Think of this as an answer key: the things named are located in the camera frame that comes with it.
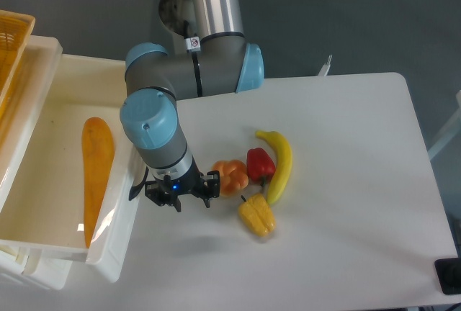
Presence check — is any long orange vegetable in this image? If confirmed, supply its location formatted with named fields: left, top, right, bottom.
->
left=81, top=117, right=115, bottom=248

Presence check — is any red bell pepper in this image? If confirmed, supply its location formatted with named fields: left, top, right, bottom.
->
left=246, top=148, right=276, bottom=186

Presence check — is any yellow bell pepper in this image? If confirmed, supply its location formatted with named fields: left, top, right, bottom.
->
left=238, top=193, right=277, bottom=237

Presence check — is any black drawer handle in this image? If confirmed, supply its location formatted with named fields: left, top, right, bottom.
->
left=128, top=167, right=149, bottom=201

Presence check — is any white top drawer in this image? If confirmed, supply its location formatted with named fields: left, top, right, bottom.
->
left=1, top=55, right=144, bottom=290

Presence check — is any white frame at right edge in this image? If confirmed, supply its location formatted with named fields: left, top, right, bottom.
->
left=428, top=91, right=460, bottom=161

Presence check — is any yellow plastic basket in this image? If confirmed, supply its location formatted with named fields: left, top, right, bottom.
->
left=1, top=10, right=35, bottom=117

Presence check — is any orange braided bread roll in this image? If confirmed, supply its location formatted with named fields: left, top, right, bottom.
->
left=212, top=160, right=249, bottom=197

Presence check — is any yellow banana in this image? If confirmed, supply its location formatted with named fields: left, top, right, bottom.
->
left=255, top=130, right=293, bottom=205

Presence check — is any white table bracket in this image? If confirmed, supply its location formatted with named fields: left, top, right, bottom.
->
left=318, top=55, right=333, bottom=76

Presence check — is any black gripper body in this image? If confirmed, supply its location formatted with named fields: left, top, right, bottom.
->
left=153, top=158, right=204, bottom=199

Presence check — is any black device at table edge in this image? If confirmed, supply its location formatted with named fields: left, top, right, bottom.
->
left=434, top=258, right=460, bottom=295

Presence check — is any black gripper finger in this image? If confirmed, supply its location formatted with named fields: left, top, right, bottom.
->
left=145, top=181, right=182, bottom=212
left=194, top=171, right=220, bottom=208

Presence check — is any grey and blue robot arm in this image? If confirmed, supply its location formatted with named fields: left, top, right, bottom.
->
left=120, top=0, right=264, bottom=209

